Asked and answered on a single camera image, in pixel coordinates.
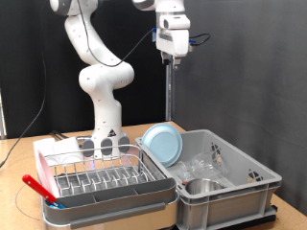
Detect clear wine glass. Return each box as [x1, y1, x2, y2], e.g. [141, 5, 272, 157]
[176, 151, 229, 183]

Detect black backdrop curtain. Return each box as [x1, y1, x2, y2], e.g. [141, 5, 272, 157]
[0, 0, 171, 140]

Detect grey metal frame bar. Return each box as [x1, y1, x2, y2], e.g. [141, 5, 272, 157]
[0, 89, 7, 140]

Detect black camera cable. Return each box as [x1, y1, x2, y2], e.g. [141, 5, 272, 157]
[76, 0, 212, 69]

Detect thin wire loop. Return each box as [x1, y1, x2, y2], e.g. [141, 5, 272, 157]
[13, 183, 44, 222]

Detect white box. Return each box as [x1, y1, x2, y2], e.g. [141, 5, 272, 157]
[33, 136, 84, 167]

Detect chrome wire dish rack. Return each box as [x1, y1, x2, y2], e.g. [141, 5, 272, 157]
[42, 143, 167, 197]

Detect black hanging arm cable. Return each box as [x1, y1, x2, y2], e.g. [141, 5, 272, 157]
[0, 0, 52, 169]

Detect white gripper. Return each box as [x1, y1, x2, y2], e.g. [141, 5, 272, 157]
[155, 28, 191, 72]

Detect light blue plate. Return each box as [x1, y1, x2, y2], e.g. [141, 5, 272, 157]
[141, 123, 184, 169]

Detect vertical metal pole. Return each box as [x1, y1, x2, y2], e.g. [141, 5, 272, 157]
[164, 58, 174, 123]

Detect blue handled utensil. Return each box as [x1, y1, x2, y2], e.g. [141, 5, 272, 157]
[49, 200, 66, 210]

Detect steel bowl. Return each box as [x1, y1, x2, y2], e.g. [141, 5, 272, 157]
[184, 177, 227, 196]

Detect red handled utensil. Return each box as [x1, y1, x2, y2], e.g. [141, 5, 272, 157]
[22, 173, 59, 204]

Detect grey plastic crate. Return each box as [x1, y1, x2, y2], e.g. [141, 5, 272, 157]
[134, 128, 283, 230]

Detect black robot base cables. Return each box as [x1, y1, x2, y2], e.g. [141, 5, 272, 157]
[49, 129, 70, 141]

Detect grey backdrop curtain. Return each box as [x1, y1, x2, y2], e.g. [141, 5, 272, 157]
[171, 0, 307, 217]

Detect pink plate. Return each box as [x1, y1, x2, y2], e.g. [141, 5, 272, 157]
[36, 149, 61, 199]

